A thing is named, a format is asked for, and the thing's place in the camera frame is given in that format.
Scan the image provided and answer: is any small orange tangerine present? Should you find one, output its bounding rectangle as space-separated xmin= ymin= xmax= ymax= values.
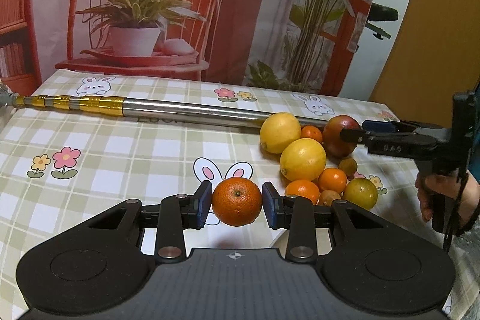
xmin=285 ymin=180 xmax=320 ymax=204
xmin=318 ymin=168 xmax=348 ymax=194
xmin=301 ymin=125 xmax=323 ymax=144

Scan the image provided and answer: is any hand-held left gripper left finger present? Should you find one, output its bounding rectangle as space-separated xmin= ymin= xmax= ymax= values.
xmin=87 ymin=181 xmax=213 ymax=264

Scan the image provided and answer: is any black exercise bike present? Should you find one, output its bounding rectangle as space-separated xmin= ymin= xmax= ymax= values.
xmin=365 ymin=3 xmax=399 ymax=41

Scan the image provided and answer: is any printed room backdrop cloth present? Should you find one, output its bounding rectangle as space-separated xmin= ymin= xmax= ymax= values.
xmin=0 ymin=0 xmax=389 ymax=97

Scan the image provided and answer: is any wooden panel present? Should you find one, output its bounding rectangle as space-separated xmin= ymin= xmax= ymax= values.
xmin=369 ymin=0 xmax=480 ymax=118

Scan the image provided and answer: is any black wrist strap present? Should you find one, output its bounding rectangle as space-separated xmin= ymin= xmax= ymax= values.
xmin=442 ymin=170 xmax=472 ymax=254

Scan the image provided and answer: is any person's right hand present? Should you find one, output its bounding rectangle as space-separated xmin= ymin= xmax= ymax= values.
xmin=415 ymin=170 xmax=480 ymax=231

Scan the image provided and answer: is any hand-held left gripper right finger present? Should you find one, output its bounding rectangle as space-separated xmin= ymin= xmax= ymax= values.
xmin=262 ymin=182 xmax=391 ymax=264

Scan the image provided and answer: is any red apple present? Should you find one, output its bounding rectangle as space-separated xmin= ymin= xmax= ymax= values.
xmin=322 ymin=115 xmax=361 ymax=159

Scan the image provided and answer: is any yellow lemon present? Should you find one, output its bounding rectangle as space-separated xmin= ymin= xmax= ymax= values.
xmin=259 ymin=112 xmax=302 ymax=154
xmin=280 ymin=138 xmax=327 ymax=182

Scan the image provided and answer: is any checkered bunny tablecloth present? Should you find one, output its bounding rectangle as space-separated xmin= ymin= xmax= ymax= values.
xmin=0 ymin=69 xmax=469 ymax=320

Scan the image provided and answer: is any large orange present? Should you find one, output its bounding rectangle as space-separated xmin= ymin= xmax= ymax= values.
xmin=212 ymin=177 xmax=263 ymax=227

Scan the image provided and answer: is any yellow-green round fruit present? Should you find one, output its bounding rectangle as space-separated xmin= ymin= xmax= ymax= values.
xmin=343 ymin=178 xmax=379 ymax=210

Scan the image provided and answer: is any small brown round fruit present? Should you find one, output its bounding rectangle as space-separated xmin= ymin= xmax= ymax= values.
xmin=338 ymin=157 xmax=358 ymax=177
xmin=319 ymin=190 xmax=342 ymax=206

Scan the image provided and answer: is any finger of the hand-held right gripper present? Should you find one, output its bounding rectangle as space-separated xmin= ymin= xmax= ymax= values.
xmin=340 ymin=128 xmax=419 ymax=157
xmin=361 ymin=120 xmax=443 ymax=135

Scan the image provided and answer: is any telescopic metal pole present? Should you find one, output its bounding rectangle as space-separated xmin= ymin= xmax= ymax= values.
xmin=0 ymin=82 xmax=338 ymax=129

